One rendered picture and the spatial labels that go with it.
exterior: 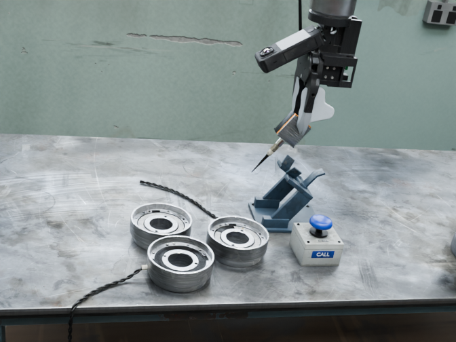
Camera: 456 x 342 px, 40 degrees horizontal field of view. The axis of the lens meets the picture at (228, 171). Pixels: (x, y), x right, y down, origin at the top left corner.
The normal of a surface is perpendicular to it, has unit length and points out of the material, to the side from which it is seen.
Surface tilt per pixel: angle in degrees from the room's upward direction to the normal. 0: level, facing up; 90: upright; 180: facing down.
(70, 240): 0
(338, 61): 90
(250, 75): 90
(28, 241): 0
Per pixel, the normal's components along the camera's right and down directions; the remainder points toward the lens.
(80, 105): 0.20, 0.46
